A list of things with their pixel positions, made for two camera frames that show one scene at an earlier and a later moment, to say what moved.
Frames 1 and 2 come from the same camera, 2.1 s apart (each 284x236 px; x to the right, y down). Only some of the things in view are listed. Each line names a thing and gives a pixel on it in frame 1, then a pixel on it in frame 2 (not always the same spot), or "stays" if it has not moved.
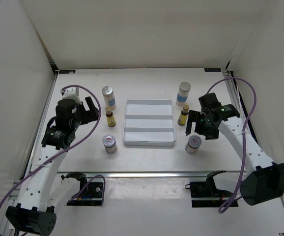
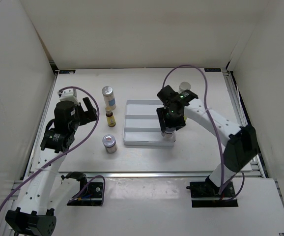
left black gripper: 89,115 stays
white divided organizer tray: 149,123 stays
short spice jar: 109,141 stays
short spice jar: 194,142 to 169,137
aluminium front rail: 156,174 stays
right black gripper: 194,116 to 161,112
